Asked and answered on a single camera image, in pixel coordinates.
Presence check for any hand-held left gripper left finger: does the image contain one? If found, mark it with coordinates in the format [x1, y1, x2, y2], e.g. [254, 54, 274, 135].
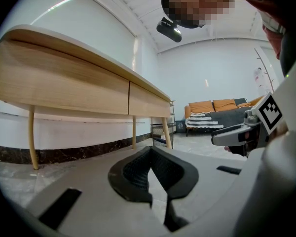
[24, 146, 169, 237]

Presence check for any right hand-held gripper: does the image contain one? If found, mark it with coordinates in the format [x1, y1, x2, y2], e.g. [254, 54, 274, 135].
[211, 91, 284, 158]

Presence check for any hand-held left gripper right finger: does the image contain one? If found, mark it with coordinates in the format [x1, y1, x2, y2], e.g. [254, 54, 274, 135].
[150, 146, 248, 232]

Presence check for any wooden drawer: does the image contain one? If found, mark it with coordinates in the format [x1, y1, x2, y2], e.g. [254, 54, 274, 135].
[128, 81, 172, 119]

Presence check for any person's right forearm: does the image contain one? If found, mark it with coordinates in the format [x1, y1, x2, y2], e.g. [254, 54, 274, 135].
[273, 121, 291, 140]

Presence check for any wooden coffee table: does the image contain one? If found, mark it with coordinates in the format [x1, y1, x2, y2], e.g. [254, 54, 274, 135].
[0, 24, 176, 170]

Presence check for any black white fringed blanket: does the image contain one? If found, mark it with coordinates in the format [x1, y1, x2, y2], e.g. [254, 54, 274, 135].
[185, 105, 254, 130]

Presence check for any orange sofa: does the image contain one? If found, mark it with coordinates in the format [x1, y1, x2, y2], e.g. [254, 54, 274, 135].
[184, 95, 266, 137]

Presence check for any small blue waste bin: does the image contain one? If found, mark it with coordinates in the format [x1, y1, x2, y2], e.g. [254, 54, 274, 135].
[175, 120, 187, 134]

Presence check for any brown wooden shelf rack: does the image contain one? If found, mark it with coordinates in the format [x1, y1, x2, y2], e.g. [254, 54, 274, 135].
[169, 99, 177, 124]

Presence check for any white hanging garment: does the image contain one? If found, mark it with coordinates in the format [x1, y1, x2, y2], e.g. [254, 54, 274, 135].
[253, 67, 268, 96]

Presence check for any wooden coat rack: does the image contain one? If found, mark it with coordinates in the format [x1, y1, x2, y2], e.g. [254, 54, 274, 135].
[254, 47, 277, 96]

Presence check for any person's red shirt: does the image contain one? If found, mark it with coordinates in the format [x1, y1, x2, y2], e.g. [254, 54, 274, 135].
[243, 0, 288, 60]

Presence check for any person's head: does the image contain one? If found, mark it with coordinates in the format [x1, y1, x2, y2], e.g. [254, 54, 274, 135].
[161, 0, 236, 29]

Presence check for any black wire waste bin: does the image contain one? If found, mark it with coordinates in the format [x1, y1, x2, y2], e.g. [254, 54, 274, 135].
[150, 122, 176, 149]

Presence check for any black head camera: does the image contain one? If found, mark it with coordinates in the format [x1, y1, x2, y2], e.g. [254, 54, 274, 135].
[156, 17, 183, 43]

